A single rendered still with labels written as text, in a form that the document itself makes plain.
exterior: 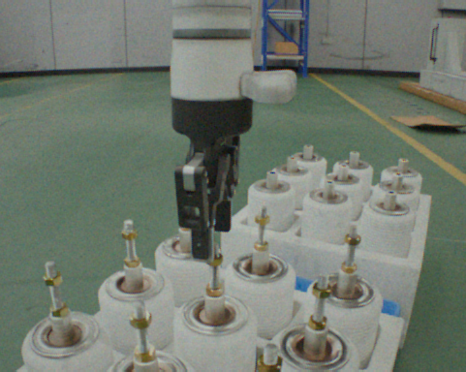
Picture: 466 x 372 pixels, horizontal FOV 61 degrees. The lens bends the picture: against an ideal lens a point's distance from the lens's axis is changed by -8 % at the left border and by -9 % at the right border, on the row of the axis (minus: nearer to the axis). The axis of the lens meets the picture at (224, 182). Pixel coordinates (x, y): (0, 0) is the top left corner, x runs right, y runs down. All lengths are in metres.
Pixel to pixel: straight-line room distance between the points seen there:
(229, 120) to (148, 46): 6.29
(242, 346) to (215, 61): 0.29
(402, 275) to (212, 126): 0.51
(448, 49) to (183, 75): 4.38
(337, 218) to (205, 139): 0.48
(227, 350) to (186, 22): 0.32
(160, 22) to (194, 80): 6.25
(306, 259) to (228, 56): 0.53
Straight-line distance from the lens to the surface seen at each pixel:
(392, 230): 0.78
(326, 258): 0.80
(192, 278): 0.60
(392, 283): 0.79
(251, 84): 0.36
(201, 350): 0.47
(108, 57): 6.83
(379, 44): 6.77
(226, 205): 0.46
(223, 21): 0.36
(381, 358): 0.57
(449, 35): 4.72
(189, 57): 0.36
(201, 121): 0.36
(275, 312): 0.57
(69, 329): 0.47
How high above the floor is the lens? 0.55
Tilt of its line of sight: 20 degrees down
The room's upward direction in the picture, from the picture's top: straight up
